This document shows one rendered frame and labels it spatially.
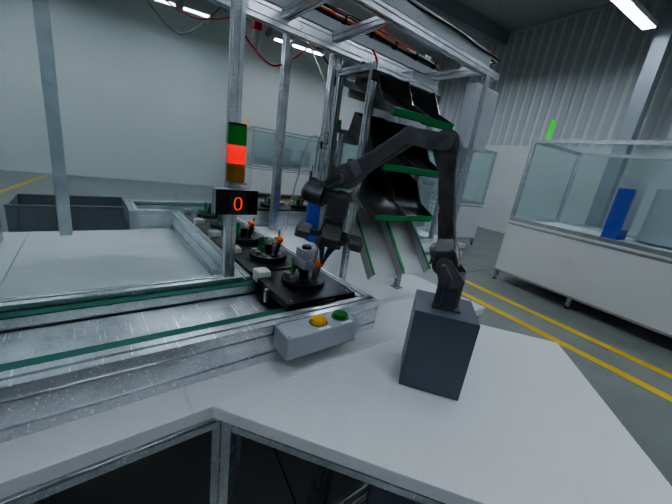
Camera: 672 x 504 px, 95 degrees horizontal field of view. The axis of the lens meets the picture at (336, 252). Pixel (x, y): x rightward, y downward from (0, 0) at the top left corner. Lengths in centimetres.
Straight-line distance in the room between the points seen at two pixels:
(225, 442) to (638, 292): 431
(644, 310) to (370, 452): 414
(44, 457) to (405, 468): 58
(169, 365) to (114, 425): 12
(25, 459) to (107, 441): 10
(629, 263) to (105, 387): 451
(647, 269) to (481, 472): 398
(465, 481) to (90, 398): 67
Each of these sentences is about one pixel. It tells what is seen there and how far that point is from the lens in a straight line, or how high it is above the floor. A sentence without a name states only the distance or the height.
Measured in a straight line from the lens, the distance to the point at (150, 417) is 73.
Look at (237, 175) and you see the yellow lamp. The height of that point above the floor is 128.
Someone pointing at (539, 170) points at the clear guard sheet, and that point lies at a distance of 501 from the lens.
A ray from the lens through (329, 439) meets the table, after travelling 67.
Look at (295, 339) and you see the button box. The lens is 74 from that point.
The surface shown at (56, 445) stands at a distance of 74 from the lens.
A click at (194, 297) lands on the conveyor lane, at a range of 98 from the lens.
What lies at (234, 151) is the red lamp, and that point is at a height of 134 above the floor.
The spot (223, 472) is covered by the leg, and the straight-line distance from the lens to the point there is 87.
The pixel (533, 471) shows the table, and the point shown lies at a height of 86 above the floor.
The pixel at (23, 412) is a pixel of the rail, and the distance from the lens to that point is 74.
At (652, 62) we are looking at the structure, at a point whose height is 384.
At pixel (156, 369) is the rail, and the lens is 73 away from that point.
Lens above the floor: 135
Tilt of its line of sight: 16 degrees down
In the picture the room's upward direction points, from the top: 8 degrees clockwise
